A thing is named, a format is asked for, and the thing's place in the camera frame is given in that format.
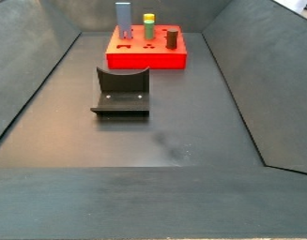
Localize yellow cylinder peg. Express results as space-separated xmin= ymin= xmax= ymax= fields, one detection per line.
xmin=143 ymin=13 xmax=155 ymax=21

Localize blue arch block peg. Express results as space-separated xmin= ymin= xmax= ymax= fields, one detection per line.
xmin=115 ymin=2 xmax=134 ymax=39

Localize brown octagonal peg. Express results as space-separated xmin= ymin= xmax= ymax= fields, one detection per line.
xmin=166 ymin=28 xmax=178 ymax=50

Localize red peg board base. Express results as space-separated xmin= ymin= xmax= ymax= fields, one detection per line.
xmin=106 ymin=25 xmax=187 ymax=69

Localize black curved fixture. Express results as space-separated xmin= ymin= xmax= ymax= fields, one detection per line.
xmin=91 ymin=68 xmax=150 ymax=114

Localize green cylinder peg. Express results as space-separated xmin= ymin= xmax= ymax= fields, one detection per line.
xmin=145 ymin=20 xmax=154 ymax=40

